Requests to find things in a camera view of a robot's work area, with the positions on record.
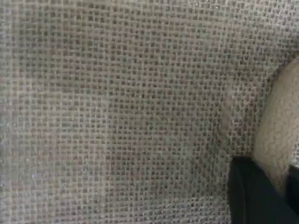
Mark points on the brown jute tote bag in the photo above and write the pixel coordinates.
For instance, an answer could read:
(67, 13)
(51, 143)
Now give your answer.
(116, 93)

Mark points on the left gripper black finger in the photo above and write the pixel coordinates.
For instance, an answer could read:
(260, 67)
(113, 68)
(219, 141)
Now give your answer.
(254, 198)
(294, 184)

